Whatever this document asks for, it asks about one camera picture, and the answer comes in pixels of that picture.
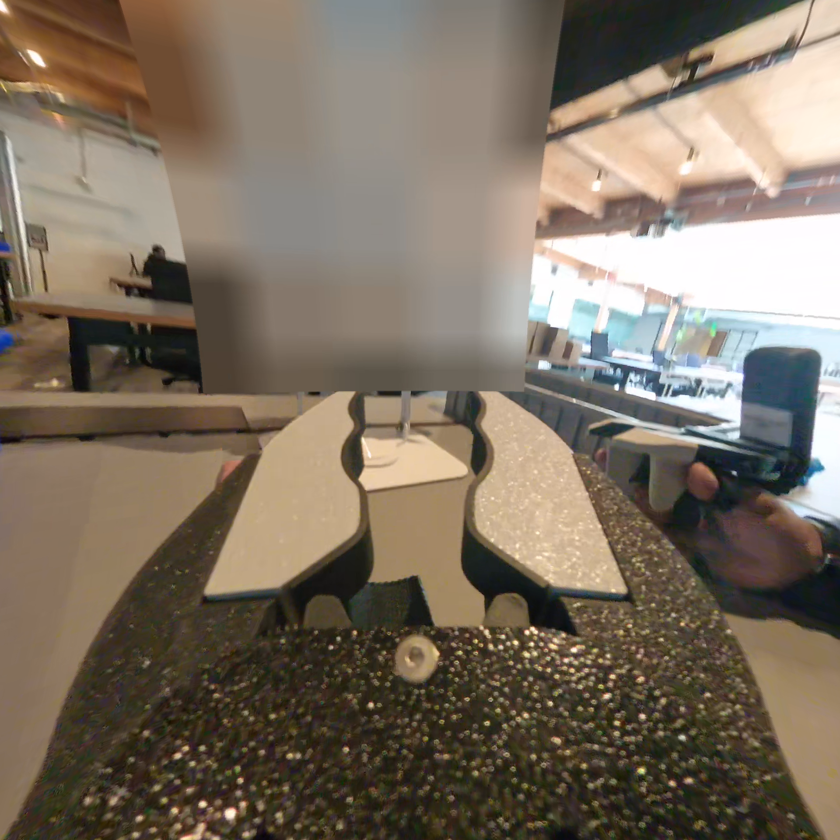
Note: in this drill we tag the row of desks and chairs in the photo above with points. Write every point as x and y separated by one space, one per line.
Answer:
656 367

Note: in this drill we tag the grey ribbed plastic bin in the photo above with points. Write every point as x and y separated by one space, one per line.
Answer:
590 400

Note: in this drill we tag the person's left hand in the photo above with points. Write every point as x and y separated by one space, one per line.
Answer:
229 471

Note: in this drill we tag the stack of cardboard boxes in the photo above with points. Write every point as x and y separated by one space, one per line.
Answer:
554 341

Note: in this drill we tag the person's right hand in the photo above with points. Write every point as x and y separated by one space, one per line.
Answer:
761 544

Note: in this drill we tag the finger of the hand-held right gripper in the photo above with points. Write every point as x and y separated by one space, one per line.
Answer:
636 428

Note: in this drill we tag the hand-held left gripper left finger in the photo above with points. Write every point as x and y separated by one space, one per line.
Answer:
295 518

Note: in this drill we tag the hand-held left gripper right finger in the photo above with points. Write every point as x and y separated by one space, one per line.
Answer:
544 518

